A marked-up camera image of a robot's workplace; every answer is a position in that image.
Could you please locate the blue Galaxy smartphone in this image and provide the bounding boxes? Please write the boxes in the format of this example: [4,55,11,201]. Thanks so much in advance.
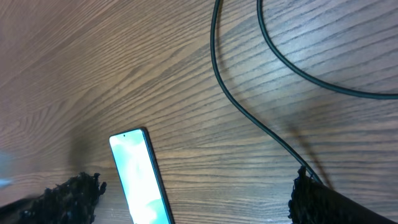
[109,128,175,224]

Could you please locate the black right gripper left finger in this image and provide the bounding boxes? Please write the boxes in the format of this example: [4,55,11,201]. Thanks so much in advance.
[1,172,107,224]

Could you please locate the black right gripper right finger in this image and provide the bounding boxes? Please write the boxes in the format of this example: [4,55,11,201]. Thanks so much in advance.
[288,166,397,224]

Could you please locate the black charging cable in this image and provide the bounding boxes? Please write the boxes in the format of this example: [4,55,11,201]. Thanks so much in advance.
[210,0,398,186]

